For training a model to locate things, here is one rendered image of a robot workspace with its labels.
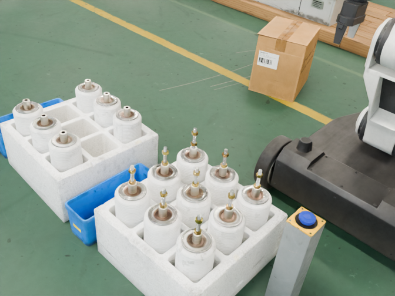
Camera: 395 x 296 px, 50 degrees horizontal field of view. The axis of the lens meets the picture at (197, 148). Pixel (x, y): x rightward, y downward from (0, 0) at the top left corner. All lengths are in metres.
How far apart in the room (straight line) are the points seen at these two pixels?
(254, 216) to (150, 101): 1.02
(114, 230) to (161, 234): 0.15
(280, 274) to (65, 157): 0.71
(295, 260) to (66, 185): 0.70
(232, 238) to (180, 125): 0.86
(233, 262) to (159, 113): 1.00
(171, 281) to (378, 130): 0.82
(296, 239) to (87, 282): 0.59
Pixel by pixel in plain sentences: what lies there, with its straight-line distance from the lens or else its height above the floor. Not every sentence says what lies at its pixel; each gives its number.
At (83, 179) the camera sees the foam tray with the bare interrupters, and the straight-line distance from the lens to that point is 1.37.
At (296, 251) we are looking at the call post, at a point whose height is 0.24.
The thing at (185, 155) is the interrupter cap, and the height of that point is 0.25.
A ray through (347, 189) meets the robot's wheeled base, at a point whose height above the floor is 0.19.
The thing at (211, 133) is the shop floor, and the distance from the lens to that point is 1.83.
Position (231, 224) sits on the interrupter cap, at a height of 0.25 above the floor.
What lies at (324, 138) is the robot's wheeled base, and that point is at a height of 0.17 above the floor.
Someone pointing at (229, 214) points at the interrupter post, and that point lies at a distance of 1.08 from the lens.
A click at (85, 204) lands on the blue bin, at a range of 1.38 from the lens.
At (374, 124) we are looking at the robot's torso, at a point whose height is 0.33.
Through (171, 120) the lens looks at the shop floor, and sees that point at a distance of 1.89.
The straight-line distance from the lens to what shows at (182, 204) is 1.13.
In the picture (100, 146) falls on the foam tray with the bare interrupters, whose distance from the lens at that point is 1.52.
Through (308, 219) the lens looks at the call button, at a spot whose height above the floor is 0.33.
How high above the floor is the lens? 1.03
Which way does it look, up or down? 37 degrees down
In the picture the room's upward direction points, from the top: 5 degrees clockwise
